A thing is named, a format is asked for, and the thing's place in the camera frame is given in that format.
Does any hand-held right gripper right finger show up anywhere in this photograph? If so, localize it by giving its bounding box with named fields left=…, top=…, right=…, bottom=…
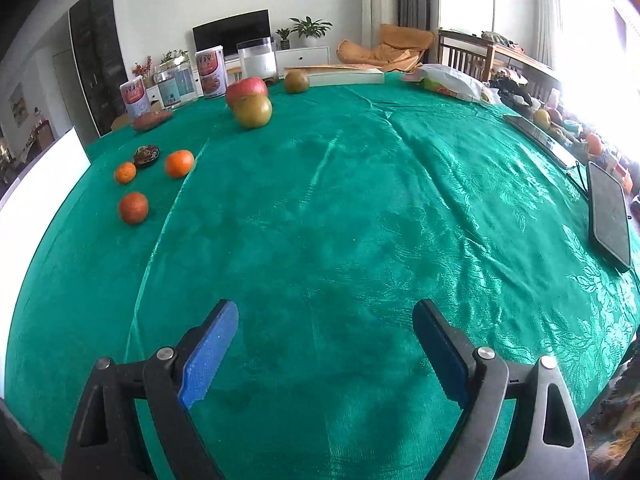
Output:
left=412, top=298, right=591, bottom=480

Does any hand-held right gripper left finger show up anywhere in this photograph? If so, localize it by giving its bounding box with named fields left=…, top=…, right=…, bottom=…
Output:
left=61, top=299, right=240, bottom=480

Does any dark orange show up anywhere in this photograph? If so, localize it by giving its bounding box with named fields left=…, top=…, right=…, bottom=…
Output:
left=117, top=192, right=150, bottom=225

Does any yellow-green pear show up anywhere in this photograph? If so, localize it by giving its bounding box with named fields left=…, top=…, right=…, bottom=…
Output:
left=234, top=95, right=273, bottom=129

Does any red apple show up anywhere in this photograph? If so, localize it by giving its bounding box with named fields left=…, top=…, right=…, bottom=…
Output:
left=225, top=77, right=269, bottom=109

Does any green tablecloth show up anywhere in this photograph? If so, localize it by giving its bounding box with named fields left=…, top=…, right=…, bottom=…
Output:
left=4, top=72, right=640, bottom=480

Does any patterned blanket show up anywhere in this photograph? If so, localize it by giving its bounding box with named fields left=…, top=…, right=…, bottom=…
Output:
left=582, top=340, right=640, bottom=480

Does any dark brown round fruit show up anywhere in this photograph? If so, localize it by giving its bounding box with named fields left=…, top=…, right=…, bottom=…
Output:
left=133, top=145, right=161, bottom=169

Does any long flat grey box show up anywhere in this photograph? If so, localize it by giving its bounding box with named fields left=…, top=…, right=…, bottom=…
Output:
left=502, top=114, right=581, bottom=170

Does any sweet potato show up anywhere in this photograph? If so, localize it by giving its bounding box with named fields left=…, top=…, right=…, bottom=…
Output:
left=132, top=109, right=174, bottom=133

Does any white plastic bag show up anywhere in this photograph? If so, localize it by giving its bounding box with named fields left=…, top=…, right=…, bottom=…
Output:
left=402, top=63, right=496, bottom=103

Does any glass jar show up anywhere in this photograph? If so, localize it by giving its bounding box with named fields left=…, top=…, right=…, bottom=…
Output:
left=152, top=55, right=197, bottom=110

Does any kiwi on table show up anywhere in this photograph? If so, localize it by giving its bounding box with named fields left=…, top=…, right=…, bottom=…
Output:
left=284, top=70, right=310, bottom=94

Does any white cutting board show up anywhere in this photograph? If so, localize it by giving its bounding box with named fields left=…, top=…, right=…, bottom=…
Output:
left=284, top=64, right=386, bottom=86

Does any white jar with clear lid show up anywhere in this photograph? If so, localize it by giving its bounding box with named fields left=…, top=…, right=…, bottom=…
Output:
left=236, top=37, right=279, bottom=81

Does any wooden chair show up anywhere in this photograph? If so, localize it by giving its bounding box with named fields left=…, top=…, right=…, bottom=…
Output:
left=437, top=29, right=561, bottom=91

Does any orange bean bag chair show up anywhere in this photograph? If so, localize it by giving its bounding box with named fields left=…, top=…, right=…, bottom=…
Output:
left=336, top=23, right=435, bottom=73

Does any white television cabinet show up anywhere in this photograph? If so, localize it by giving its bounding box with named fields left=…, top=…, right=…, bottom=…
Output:
left=145, top=46, right=331, bottom=106

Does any dark bookshelf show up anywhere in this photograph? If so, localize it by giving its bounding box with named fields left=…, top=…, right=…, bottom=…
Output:
left=67, top=0, right=131, bottom=138

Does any black television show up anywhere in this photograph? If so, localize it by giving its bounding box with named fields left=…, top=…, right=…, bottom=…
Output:
left=192, top=9, right=273, bottom=58

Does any large green potted plant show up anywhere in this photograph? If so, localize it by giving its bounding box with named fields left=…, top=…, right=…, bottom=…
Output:
left=289, top=16, right=333, bottom=50

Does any white sheer curtain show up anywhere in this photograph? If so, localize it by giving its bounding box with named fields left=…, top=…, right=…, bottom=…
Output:
left=532, top=0, right=566, bottom=68

